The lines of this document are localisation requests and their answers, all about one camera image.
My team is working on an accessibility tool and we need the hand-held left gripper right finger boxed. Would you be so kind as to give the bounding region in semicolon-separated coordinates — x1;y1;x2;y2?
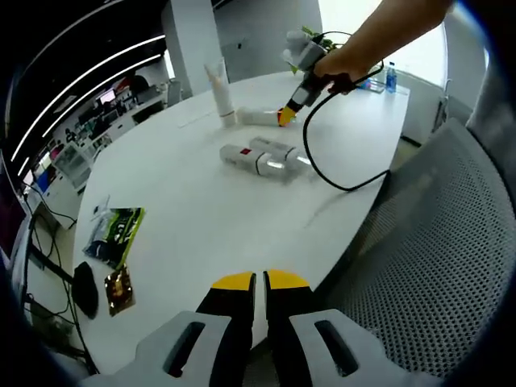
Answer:
263;268;444;387

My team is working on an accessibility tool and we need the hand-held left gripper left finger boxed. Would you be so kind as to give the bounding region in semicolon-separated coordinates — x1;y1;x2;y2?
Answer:
78;270;258;387

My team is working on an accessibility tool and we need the white skincare bottle red band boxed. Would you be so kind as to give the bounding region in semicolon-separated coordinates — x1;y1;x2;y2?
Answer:
236;106;300;129

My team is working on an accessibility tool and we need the white skincare bottle red label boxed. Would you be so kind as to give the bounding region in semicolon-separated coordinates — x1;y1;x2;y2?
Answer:
219;143;298;185
249;136;314;171

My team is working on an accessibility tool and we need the white skincare tube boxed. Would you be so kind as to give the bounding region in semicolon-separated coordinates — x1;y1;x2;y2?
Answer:
203;58;237;128

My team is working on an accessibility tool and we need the gold foil packet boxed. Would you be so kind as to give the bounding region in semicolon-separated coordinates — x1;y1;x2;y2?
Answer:
104;263;136;318

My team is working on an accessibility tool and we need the small clear plastic packet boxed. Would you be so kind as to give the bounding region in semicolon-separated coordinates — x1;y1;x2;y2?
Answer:
91;194;111;221

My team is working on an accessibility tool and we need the water bottle blue label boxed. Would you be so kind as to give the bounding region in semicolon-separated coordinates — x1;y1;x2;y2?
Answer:
385;60;398;95

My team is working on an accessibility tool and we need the person's right hand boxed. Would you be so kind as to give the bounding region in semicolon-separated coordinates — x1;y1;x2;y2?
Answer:
312;49;371;95

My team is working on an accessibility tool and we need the potted green plant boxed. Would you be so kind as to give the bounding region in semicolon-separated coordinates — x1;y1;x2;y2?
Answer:
300;24;346;56

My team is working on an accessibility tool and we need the blue tissue pack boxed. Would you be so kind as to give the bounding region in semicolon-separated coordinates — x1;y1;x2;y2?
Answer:
356;74;386;95

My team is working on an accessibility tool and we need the green black snack packet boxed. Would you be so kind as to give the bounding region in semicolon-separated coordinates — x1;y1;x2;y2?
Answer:
81;206;147;270

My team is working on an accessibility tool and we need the black computer mouse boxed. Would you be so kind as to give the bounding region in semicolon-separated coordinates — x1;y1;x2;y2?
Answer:
73;260;100;320

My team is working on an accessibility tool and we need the grey mesh office chair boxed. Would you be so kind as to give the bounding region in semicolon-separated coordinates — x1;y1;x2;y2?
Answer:
312;116;516;382

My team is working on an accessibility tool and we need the person's light shirt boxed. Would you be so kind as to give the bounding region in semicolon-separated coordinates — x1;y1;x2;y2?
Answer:
463;52;516;170

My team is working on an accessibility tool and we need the ceiling light strip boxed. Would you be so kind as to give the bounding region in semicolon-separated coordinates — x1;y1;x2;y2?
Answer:
10;34;167;162
17;54;163;177

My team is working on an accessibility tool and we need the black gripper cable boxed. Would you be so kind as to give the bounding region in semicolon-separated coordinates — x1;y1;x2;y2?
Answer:
302;31;393;193

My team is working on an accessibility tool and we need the tangle of black floor cables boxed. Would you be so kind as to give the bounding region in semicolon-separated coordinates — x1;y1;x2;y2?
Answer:
22;181;100;374

